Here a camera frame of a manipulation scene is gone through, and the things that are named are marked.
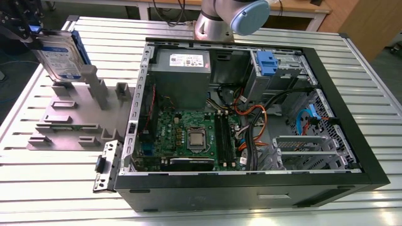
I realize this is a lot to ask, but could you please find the orange wire bundle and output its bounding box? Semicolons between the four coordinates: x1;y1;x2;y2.
234;103;270;153

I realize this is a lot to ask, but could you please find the wooden cabinet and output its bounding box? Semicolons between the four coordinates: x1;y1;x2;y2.
317;0;402;62

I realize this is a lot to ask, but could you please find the black open PC case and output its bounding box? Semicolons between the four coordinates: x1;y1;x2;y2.
114;36;392;212

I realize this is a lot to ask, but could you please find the blue data wire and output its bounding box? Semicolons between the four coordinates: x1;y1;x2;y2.
295;105;327;137

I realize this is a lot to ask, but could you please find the black RAM slot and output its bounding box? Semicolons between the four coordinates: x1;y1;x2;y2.
215;111;229;166
222;111;237;167

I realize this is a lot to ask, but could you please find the blue plastic drive latch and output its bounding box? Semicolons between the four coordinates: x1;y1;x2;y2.
255;50;279;77

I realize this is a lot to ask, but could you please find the green motherboard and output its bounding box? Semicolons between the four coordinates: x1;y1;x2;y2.
131;110;249;172

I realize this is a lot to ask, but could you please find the grey power supply unit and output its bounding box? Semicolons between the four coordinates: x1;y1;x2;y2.
148;48;211;111

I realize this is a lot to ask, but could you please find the metal card retention bracket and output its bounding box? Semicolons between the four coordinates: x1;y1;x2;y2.
92;139;124;193

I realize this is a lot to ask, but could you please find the black chair wheel base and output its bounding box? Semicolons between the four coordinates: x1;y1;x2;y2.
385;43;402;55

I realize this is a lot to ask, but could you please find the metal optical drive cage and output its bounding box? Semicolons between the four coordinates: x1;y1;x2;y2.
243;48;318;104

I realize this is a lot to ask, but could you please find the black cable bundle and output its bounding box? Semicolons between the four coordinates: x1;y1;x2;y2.
243;86;317;170

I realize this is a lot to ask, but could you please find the metal disk bay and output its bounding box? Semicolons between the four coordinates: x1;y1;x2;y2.
271;135;349;171

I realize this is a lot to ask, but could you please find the green RAM stick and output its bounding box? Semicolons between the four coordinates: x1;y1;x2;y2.
50;125;84;131

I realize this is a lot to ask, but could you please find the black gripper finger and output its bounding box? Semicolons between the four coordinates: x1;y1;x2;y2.
0;17;44;50

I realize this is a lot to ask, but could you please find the silver CPU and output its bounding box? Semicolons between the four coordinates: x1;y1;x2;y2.
189;133;207;145

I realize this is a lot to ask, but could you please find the grey parts rack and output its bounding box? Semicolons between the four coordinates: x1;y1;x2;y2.
27;65;136;151

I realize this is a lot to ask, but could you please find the black blue video connector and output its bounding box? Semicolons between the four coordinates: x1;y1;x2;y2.
95;155;107;174

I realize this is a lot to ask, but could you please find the hard disk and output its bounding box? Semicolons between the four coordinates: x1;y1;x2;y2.
28;24;92;83

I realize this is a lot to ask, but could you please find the wooden desk white frame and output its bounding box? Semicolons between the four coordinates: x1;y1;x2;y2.
126;0;334;32

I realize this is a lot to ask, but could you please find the CPU socket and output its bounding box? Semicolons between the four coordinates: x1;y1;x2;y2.
185;126;211;153

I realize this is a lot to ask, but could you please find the black graphics card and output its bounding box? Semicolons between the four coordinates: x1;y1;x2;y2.
159;155;217;172

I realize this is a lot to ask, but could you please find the orange black power wire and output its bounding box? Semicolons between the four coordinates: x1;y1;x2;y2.
307;116;334;128

